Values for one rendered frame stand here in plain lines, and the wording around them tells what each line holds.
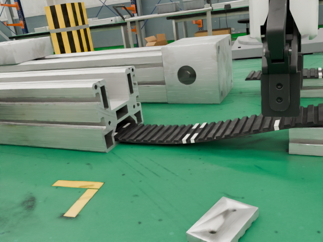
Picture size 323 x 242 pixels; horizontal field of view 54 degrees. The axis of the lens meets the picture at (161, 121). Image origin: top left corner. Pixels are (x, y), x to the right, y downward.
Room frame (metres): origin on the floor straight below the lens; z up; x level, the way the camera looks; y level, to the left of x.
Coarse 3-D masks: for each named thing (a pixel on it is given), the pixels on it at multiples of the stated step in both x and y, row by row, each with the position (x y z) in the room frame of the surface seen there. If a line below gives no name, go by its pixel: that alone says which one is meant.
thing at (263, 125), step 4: (260, 116) 0.33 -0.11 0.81; (260, 120) 0.31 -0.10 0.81; (264, 120) 0.32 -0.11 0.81; (268, 120) 0.31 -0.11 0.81; (272, 120) 0.31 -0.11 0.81; (256, 124) 0.31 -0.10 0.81; (260, 124) 0.30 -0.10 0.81; (264, 124) 0.30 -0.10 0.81; (268, 124) 0.29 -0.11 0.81; (272, 124) 0.30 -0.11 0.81; (256, 128) 0.29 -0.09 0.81; (260, 128) 0.30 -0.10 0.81; (264, 128) 0.29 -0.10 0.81; (268, 128) 0.29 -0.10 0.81; (252, 132) 0.29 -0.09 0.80; (256, 132) 0.29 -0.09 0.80; (260, 132) 0.29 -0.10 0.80; (264, 132) 0.29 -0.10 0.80
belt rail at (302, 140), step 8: (296, 128) 0.28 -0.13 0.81; (304, 128) 0.28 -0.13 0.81; (312, 128) 0.27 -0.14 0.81; (320, 128) 0.27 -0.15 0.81; (296, 136) 0.28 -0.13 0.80; (304, 136) 0.28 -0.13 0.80; (312, 136) 0.27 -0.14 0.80; (320, 136) 0.27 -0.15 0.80; (296, 144) 0.28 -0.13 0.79; (304, 144) 0.28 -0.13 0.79; (312, 144) 0.27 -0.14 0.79; (320, 144) 0.28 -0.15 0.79; (296, 152) 0.28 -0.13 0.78; (304, 152) 0.28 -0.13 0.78; (312, 152) 0.27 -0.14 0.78; (320, 152) 0.27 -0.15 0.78
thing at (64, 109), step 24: (24, 72) 0.52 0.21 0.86; (48, 72) 0.48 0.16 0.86; (72, 72) 0.45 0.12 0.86; (96, 72) 0.43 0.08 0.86; (120, 72) 0.41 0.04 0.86; (0, 96) 0.41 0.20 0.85; (24, 96) 0.39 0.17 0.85; (48, 96) 0.38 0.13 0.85; (72, 96) 0.36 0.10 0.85; (96, 96) 0.36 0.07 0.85; (120, 96) 0.42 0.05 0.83; (0, 120) 0.44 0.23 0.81; (24, 120) 0.41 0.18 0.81; (48, 120) 0.38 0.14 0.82; (72, 120) 0.36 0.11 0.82; (96, 120) 0.35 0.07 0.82; (120, 120) 0.38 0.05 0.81; (24, 144) 0.40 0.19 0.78; (48, 144) 0.39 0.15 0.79; (72, 144) 0.37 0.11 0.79; (96, 144) 0.35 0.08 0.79
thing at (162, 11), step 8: (184, 0) 3.43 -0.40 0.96; (192, 0) 3.42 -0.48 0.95; (200, 0) 3.41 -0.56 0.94; (160, 8) 3.57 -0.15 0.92; (168, 8) 3.55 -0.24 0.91; (176, 8) 3.61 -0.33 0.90; (184, 8) 3.44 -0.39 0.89; (192, 8) 3.43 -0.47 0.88; (200, 8) 3.41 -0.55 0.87; (208, 8) 3.36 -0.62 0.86; (120, 16) 3.51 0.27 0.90; (128, 16) 3.49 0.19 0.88; (136, 16) 3.98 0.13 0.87; (144, 16) 3.46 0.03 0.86; (152, 16) 3.44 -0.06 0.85; (160, 16) 3.43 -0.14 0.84; (208, 16) 3.37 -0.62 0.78; (128, 24) 3.49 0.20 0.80; (136, 24) 3.99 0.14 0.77; (208, 24) 3.86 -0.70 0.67; (128, 32) 3.49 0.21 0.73; (208, 32) 3.86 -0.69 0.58
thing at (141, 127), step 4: (140, 124) 0.40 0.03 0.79; (148, 124) 0.40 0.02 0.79; (136, 128) 0.39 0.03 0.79; (140, 128) 0.40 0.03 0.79; (144, 128) 0.39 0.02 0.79; (148, 128) 0.39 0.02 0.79; (132, 132) 0.38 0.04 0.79; (136, 132) 0.38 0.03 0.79; (140, 132) 0.38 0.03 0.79; (144, 132) 0.38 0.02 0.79; (124, 136) 0.37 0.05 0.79; (128, 136) 0.37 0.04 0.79; (132, 136) 0.37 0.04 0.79; (136, 136) 0.37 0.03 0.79; (124, 140) 0.36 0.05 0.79; (128, 140) 0.36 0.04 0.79; (132, 140) 0.36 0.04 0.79
